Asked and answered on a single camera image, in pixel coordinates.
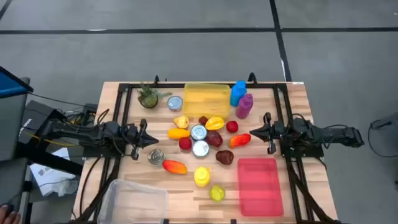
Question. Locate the green toy apple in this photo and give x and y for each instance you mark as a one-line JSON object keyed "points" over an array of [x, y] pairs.
{"points": [[217, 193]]}

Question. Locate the red toy apple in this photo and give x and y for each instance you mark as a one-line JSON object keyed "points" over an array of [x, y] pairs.
{"points": [[232, 127], [185, 143]]}

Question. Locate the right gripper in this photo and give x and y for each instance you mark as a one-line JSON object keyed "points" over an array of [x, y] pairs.
{"points": [[273, 132]]}

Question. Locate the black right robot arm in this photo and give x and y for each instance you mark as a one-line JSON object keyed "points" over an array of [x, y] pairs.
{"points": [[326, 133]]}

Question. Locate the grey furniture panel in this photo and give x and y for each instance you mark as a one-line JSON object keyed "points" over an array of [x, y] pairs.
{"points": [[12, 124]]}

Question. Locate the dark red textured fruit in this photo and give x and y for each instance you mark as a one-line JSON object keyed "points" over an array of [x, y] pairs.
{"points": [[214, 139]]}

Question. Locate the yellow translucent plastic bin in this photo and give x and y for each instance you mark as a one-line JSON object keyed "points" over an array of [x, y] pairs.
{"points": [[206, 101]]}

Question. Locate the small dark red fruit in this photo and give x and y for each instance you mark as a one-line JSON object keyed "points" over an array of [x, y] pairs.
{"points": [[203, 120]]}

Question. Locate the grey stand leg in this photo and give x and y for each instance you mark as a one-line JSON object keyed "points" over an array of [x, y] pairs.
{"points": [[388, 121]]}

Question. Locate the black metal table frame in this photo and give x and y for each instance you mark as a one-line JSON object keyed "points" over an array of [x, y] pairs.
{"points": [[264, 85]]}

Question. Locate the person's hand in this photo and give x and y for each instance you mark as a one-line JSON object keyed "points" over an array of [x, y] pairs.
{"points": [[7, 216]]}

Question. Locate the clear plastic bin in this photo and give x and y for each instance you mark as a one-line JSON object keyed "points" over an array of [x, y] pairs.
{"points": [[133, 202]]}

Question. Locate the potted succulent plant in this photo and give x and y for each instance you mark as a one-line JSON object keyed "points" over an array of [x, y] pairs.
{"points": [[148, 99]]}

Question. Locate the purple plastic bottle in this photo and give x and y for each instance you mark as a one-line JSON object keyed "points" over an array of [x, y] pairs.
{"points": [[244, 107]]}

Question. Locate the silver tin can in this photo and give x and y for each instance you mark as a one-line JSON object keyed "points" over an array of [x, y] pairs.
{"points": [[200, 148], [199, 132], [156, 156], [175, 103]]}

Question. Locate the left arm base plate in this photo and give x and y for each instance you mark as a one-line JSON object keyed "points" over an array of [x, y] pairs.
{"points": [[102, 153]]}

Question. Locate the black case with white lettering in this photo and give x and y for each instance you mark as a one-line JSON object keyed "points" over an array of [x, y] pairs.
{"points": [[34, 115]]}

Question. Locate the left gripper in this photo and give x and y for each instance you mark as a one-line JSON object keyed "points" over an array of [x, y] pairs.
{"points": [[135, 137]]}

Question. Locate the monitor with blue screen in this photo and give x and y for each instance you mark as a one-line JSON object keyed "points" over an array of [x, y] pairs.
{"points": [[11, 84]]}

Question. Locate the black frame hook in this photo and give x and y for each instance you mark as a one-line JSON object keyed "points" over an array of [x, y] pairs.
{"points": [[156, 80], [252, 78]]}

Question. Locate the dark maroon toy fruit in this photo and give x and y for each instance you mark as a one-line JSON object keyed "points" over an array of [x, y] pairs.
{"points": [[224, 157]]}

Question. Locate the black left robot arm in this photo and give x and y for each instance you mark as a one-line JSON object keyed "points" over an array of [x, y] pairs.
{"points": [[81, 137]]}

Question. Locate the clear plastic cup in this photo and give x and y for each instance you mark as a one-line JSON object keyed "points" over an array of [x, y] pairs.
{"points": [[65, 187]]}

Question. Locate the white paper sheets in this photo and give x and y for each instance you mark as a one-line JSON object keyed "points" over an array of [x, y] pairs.
{"points": [[46, 174]]}

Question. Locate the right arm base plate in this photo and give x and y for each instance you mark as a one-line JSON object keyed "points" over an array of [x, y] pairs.
{"points": [[304, 152]]}

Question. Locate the yellow plastic bottle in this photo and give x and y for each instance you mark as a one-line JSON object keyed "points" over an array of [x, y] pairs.
{"points": [[202, 177]]}

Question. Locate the pink translucent plastic bin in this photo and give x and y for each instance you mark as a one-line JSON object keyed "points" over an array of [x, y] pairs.
{"points": [[259, 186]]}

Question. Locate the yellow toy pear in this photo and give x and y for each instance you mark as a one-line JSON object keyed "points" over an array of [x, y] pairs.
{"points": [[181, 122]]}

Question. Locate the blue plastic bottle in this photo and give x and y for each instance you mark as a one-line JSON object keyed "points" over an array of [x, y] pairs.
{"points": [[237, 93]]}

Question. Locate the black stand beam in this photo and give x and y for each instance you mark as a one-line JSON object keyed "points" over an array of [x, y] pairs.
{"points": [[53, 161]]}

